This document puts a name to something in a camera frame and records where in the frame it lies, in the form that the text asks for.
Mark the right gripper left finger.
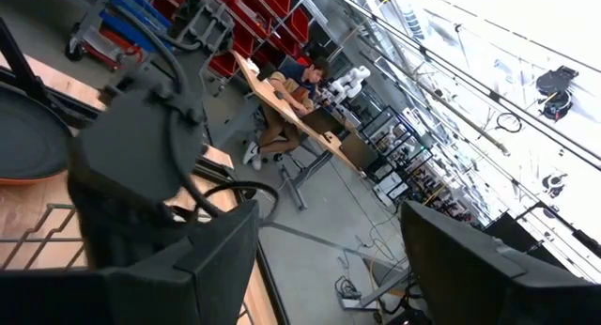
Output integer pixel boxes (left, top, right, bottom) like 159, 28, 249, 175
0, 200, 261, 325

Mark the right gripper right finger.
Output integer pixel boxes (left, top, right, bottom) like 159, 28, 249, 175
400, 200, 601, 325

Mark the small black plate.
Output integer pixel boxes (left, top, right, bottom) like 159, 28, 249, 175
0, 80, 74, 180

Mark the grey wire dish rack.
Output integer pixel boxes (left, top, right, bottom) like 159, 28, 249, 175
0, 202, 88, 272

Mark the black panel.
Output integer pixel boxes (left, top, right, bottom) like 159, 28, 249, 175
483, 211, 569, 270

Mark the blue and red cart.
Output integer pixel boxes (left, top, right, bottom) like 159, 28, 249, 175
64, 0, 175, 72

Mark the wooden desk with grey legs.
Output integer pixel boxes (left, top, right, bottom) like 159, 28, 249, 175
232, 50, 368, 211

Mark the person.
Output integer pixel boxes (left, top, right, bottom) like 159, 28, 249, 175
241, 55, 331, 172

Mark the shelf with red bins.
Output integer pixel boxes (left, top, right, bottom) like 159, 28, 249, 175
149, 0, 314, 80

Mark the black ceiling cable reel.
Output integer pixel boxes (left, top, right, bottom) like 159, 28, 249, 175
535, 65, 579, 123

